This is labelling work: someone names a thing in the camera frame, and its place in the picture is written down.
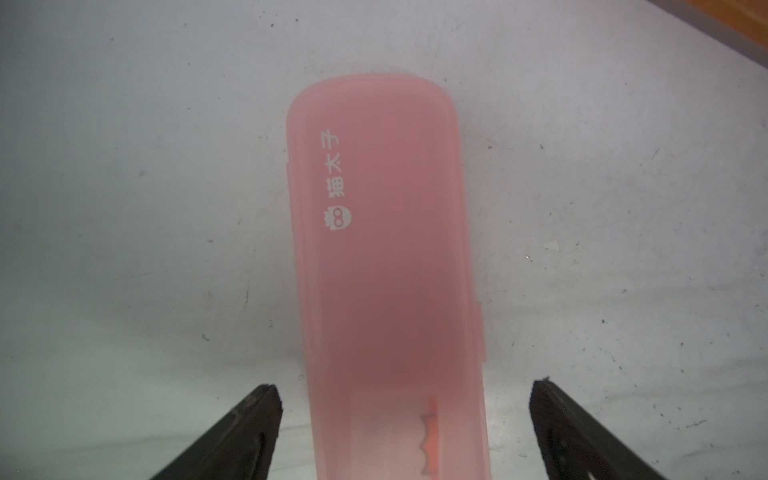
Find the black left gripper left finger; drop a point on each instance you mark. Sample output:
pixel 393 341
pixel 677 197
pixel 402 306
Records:
pixel 239 446

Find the pink pencil case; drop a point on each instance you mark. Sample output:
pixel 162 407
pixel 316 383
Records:
pixel 393 332

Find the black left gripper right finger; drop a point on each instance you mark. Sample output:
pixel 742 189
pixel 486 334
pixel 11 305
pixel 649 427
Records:
pixel 574 445

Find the orange wooden two-tier shelf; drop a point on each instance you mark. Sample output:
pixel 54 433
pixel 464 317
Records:
pixel 739 24

